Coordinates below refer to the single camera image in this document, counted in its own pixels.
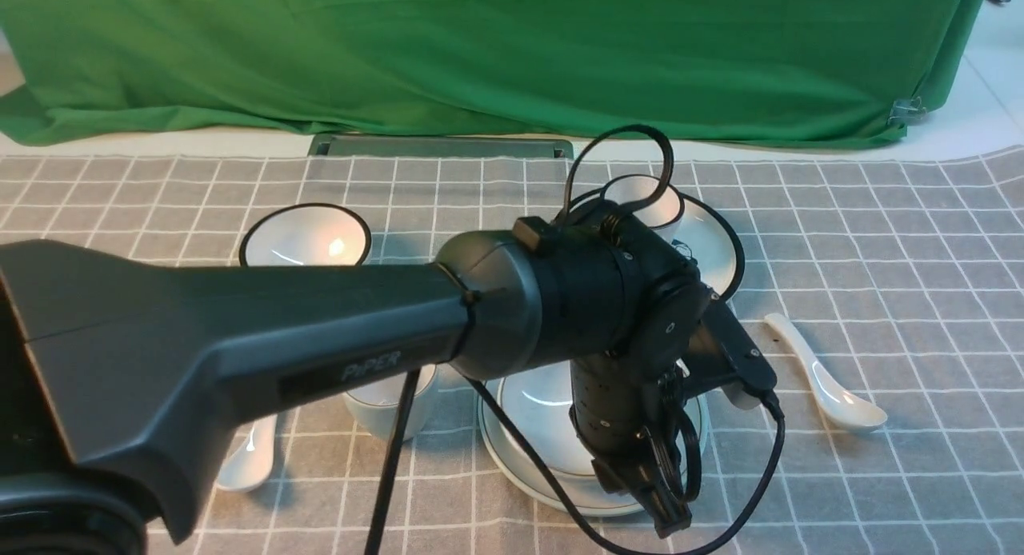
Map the white cup black rim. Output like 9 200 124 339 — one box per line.
602 174 686 244

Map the plain white spoon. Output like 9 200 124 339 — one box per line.
763 312 888 433

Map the black camera cable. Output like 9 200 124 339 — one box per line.
364 124 787 555

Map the green backdrop cloth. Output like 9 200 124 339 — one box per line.
2 0 983 150

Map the pale blue cup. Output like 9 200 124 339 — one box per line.
342 365 439 441

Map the white spoon printed handle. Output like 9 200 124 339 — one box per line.
215 414 278 493

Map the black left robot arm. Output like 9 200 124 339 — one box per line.
2 202 712 554

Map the metal binder clip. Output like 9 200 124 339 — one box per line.
886 96 929 126

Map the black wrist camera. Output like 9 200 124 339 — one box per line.
682 300 778 410

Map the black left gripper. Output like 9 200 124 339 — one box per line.
570 353 695 539

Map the pale blue bowl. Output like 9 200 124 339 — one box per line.
487 361 596 480

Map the grey checked tablecloth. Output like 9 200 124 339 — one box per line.
1 148 1023 554

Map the white bowl black rim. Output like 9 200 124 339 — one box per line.
238 204 372 266

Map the white plate cartoon print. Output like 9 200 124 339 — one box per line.
570 186 746 301

